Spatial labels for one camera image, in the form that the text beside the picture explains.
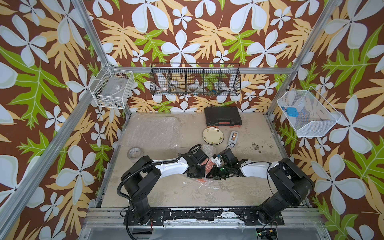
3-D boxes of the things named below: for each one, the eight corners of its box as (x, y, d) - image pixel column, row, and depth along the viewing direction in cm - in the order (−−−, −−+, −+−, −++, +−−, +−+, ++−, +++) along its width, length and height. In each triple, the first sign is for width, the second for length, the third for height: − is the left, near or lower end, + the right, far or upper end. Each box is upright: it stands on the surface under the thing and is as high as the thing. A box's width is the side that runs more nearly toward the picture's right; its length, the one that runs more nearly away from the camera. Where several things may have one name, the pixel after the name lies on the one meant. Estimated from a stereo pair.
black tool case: (206, 128, 113) (207, 123, 108) (204, 111, 125) (205, 105, 120) (240, 128, 113) (242, 123, 108) (235, 111, 125) (237, 105, 120)
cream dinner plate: (202, 145, 104) (203, 143, 102) (201, 129, 113) (202, 127, 111) (224, 145, 104) (225, 143, 102) (222, 129, 113) (222, 127, 111)
